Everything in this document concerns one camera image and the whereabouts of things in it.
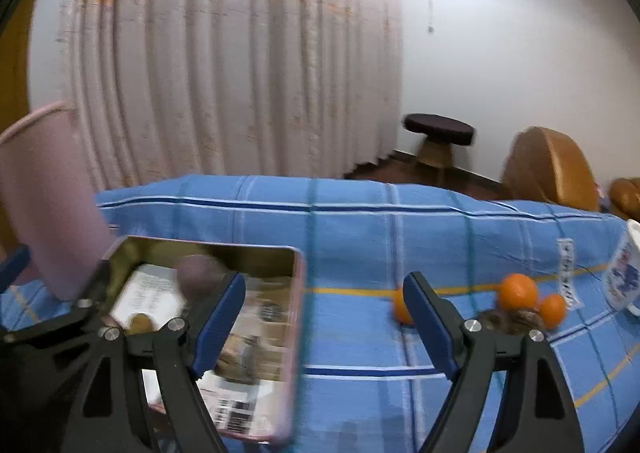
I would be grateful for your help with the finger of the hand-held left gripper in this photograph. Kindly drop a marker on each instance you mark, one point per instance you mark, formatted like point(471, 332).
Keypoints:
point(60, 318)
point(12, 267)

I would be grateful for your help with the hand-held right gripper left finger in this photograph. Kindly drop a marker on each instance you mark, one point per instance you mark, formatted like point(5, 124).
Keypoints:
point(220, 323)

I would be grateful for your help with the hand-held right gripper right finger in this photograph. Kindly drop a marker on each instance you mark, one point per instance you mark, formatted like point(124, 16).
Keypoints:
point(430, 328)

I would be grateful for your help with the orange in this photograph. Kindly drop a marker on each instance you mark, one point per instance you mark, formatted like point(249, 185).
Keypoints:
point(552, 309)
point(401, 315)
point(519, 292)

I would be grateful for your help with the purple round fruit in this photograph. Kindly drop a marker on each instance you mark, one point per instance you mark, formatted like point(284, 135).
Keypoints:
point(197, 275)

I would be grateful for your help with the pink rectangular tin box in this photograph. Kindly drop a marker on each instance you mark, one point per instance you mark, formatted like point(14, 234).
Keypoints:
point(260, 258)

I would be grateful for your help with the printed paper leaflet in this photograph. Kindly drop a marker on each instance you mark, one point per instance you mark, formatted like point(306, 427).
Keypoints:
point(150, 295)

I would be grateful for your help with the brown kiwi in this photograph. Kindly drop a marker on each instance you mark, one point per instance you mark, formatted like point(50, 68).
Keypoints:
point(140, 322)

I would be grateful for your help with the brown round fruit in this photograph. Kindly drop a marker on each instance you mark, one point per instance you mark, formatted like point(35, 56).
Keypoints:
point(510, 320)

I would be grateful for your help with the pink plastic cup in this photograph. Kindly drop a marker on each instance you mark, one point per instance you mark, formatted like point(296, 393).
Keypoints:
point(45, 193)

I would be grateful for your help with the blue plaid bedsheet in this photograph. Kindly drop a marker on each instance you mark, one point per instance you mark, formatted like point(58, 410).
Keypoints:
point(350, 243)

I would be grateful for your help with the wooden door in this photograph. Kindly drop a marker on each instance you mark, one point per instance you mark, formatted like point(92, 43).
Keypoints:
point(12, 83)

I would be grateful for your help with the dark round stool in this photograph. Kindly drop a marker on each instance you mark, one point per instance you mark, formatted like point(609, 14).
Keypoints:
point(437, 128)

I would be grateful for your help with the white printed mug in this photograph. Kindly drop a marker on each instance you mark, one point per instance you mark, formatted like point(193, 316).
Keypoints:
point(625, 273)

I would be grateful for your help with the brown leather cushion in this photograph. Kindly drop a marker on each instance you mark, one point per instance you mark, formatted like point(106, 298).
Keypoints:
point(627, 198)

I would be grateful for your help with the white pleated curtain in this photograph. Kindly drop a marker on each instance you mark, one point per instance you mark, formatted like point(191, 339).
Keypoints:
point(225, 58)

